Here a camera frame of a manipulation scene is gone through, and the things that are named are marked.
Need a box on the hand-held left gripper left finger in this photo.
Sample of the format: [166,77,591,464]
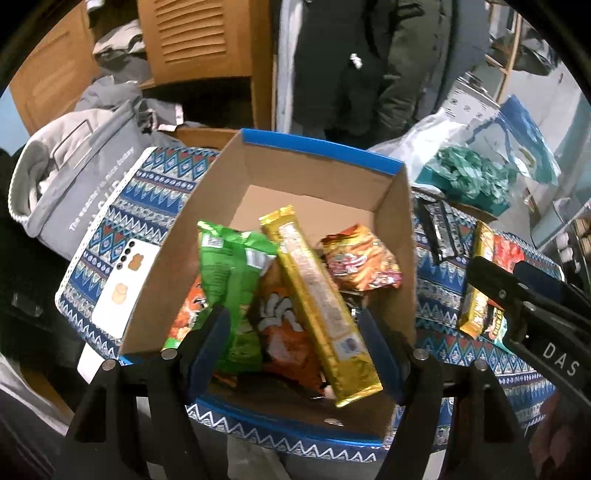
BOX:
[65,305,232,480]

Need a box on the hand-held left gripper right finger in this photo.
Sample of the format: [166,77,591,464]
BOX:
[358,308,532,480]

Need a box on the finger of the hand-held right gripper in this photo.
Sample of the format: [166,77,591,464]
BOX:
[467,256,532,319]
[515,261,591,315]

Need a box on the orange packet with green print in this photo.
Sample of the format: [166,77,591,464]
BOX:
[163,276,208,352]

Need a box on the orange chips bag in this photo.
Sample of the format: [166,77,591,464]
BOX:
[247,270,333,395]

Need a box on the long gold snack packet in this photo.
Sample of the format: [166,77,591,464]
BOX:
[257,204,384,408]

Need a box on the green snack packet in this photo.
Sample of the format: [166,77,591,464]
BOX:
[196,220,279,374]

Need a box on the red-orange noodle packet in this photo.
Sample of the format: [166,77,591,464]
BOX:
[320,224,402,292]

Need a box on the cardboard box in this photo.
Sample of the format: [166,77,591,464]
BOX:
[119,128,419,450]

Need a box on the person's right hand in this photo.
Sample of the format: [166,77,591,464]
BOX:
[526,392,571,476]

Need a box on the black and yellow snack packet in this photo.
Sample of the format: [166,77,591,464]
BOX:
[482,305,509,343]

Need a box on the grey shoe rack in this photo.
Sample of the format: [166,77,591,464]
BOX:
[531,198,591,264]

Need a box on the white phone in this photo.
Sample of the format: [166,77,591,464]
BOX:
[78,237,162,384]

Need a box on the pile of teal plastic bags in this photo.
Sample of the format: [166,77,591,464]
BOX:
[416,145,518,215]

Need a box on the blue plastic bag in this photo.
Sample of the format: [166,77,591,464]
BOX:
[475,95,561,185]

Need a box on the blue patterned tablecloth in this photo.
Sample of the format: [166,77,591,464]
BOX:
[54,145,568,464]

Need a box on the white bucket with metal lid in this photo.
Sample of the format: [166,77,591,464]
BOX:
[436,74,502,134]

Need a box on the grey hoodie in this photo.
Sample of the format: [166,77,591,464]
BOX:
[9,99,153,259]

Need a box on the wooden rack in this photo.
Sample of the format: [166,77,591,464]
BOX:
[485,0,525,107]

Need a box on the grey bag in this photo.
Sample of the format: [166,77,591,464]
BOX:
[512,37,559,75]

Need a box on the olive hanging jacket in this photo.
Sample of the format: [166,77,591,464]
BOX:
[379,0,458,134]

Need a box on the grey-blue hanging coat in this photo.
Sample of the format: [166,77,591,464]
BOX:
[443,0,495,79]

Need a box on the black hanging coat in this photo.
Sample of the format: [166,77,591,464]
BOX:
[291,0,393,139]

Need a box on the grey clothes pile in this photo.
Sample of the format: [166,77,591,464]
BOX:
[76,18,185,134]

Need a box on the white hanging garment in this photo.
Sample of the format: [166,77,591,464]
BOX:
[274,0,301,130]

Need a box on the wooden louvred wardrobe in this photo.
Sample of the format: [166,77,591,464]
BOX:
[9,0,278,148]

